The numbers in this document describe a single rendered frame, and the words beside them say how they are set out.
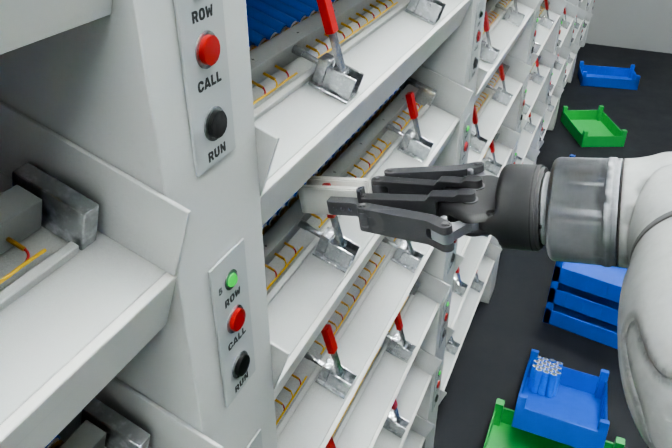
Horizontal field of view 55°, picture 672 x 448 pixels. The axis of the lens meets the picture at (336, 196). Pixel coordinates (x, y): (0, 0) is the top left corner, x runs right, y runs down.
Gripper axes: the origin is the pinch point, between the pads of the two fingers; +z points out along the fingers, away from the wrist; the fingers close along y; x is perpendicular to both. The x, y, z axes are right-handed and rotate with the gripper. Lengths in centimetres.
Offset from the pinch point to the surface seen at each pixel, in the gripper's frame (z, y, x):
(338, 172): 5.0, 10.6, -2.8
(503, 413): 2, 68, -99
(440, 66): 1.6, 42.6, -0.3
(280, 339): 1.0, -13.1, -7.8
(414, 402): 10, 34, -64
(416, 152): 0.7, 25.7, -7.0
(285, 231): 4.9, -2.9, -2.9
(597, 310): -16, 109, -94
